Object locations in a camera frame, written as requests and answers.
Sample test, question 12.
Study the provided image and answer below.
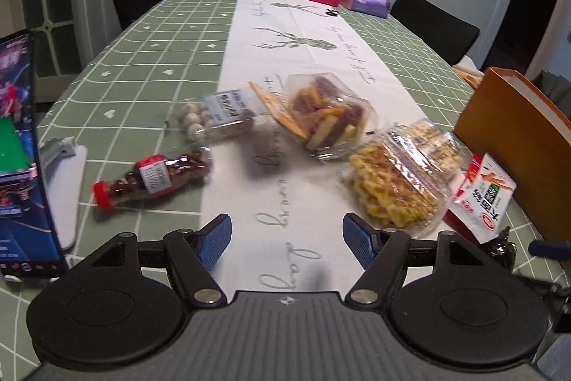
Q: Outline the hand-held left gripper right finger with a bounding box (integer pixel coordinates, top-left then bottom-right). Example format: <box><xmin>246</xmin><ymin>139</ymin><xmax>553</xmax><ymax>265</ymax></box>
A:
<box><xmin>343</xmin><ymin>214</ymin><xmax>494</xmax><ymax>306</ymax></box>

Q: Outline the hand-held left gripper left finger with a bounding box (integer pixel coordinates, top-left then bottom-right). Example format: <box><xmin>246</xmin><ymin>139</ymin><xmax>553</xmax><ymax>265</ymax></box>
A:
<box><xmin>79</xmin><ymin>214</ymin><xmax>233</xmax><ymax>306</ymax></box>

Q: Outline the mixed vegetable chips bag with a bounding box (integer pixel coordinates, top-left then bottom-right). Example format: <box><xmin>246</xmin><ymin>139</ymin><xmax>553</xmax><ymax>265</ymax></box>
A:
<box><xmin>249</xmin><ymin>72</ymin><xmax>374</xmax><ymax>159</ymax></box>

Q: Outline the orange cardboard box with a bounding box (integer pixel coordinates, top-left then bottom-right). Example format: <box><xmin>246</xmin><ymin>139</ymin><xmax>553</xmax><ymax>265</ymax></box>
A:
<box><xmin>454</xmin><ymin>67</ymin><xmax>571</xmax><ymax>243</ymax></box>

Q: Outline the yellow fried noodle snack bag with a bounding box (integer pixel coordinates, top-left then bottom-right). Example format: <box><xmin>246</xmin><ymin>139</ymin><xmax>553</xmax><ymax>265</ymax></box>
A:
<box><xmin>347</xmin><ymin>132</ymin><xmax>452</xmax><ymax>231</ymax></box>

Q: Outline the bottle-shaped red candy pack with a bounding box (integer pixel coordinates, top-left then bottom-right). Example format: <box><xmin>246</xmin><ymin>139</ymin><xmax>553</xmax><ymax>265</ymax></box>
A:
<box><xmin>93</xmin><ymin>148</ymin><xmax>213</xmax><ymax>210</ymax></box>

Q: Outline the white round candy bag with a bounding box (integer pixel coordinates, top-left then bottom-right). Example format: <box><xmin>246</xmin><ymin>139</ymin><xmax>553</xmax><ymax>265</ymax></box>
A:
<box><xmin>166</xmin><ymin>90</ymin><xmax>256</xmax><ymax>144</ymax></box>

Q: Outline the red and white snack packet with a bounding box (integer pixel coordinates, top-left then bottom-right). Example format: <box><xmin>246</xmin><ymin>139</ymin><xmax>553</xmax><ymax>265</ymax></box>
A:
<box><xmin>446</xmin><ymin>152</ymin><xmax>517</xmax><ymax>244</ymax></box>

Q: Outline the white tablet stand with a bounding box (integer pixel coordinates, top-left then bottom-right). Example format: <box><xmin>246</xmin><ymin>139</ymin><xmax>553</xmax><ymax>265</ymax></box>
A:
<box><xmin>39</xmin><ymin>137</ymin><xmax>88</xmax><ymax>250</ymax></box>

